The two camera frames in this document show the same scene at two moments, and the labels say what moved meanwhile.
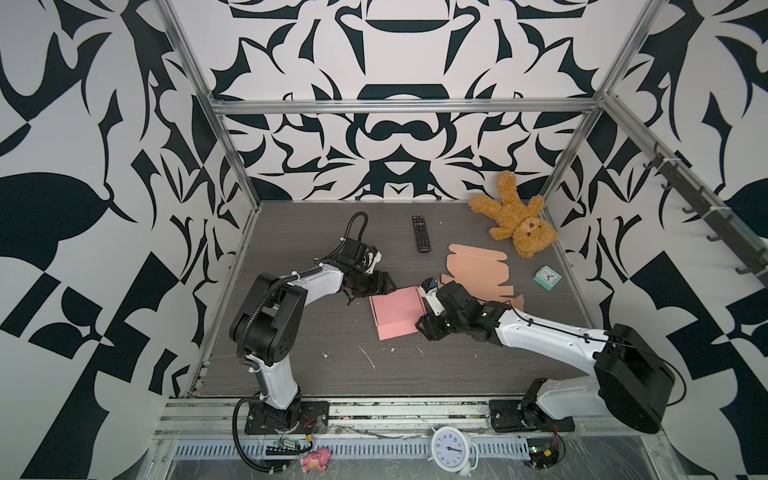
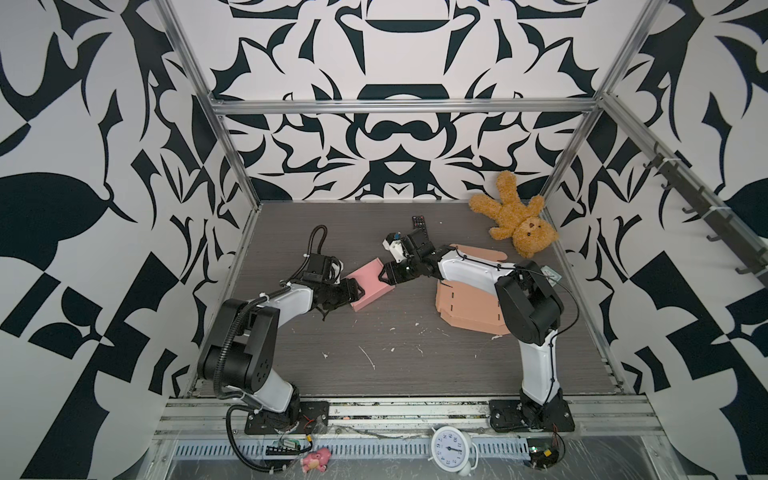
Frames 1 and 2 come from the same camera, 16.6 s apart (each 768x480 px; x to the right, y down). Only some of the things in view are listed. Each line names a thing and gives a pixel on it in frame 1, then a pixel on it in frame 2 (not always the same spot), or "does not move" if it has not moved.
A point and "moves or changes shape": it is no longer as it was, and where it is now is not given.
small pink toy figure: [316, 460] does not move
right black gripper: [429, 328] → [390, 273]
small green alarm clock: [547, 278] does not move
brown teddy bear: [531, 233] does not move
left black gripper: [380, 286] → [350, 291]
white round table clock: [453, 450] does not move
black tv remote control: [422, 235] does not move
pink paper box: [398, 313] moves or changes shape
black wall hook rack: [722, 218] does not move
